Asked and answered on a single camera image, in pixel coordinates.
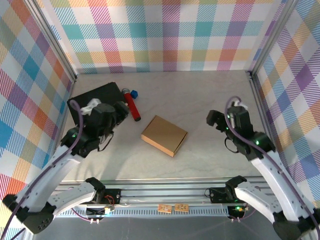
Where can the brown cardboard paper box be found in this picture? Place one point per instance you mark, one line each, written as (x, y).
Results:
(163, 133)

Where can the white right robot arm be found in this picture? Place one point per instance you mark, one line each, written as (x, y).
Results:
(275, 180)

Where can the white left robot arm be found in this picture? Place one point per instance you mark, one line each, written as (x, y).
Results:
(50, 175)

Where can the black case with metal trim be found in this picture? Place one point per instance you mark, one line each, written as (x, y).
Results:
(100, 92)

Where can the red microphone with silver head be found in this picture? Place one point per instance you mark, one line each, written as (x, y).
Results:
(132, 106)

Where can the blue toy building block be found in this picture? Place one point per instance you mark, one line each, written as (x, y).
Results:
(134, 94)

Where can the small orange circuit board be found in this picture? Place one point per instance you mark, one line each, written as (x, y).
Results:
(181, 207)
(164, 208)

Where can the aluminium frame post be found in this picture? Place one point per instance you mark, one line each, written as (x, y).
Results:
(55, 42)
(272, 35)

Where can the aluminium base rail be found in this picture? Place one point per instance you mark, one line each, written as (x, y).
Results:
(162, 193)

